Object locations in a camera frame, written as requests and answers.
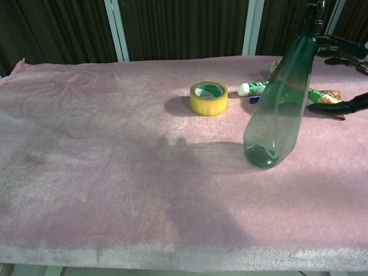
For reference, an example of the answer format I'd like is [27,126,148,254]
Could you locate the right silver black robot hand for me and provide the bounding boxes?
[308,34,368,115]

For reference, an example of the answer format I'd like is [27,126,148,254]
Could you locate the green transparent spray bottle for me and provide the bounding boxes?
[243,0,325,169]

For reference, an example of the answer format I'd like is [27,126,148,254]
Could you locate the small white green bottle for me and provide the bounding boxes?
[237,80,270,97]

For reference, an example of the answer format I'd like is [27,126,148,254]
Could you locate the green orange snack bag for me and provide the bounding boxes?
[306,89,346,120]

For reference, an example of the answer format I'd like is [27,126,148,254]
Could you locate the orange silver snack bag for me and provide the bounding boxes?
[269,58,284,80]

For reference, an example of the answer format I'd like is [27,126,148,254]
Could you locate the yellow packing tape roll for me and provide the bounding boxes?
[189,81,229,117]

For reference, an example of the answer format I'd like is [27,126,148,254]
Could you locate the pink fleece table cloth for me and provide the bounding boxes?
[0,54,368,273]

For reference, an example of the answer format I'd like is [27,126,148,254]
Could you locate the white window frame post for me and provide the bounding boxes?
[324,0,346,37]
[103,0,129,62]
[243,0,264,56]

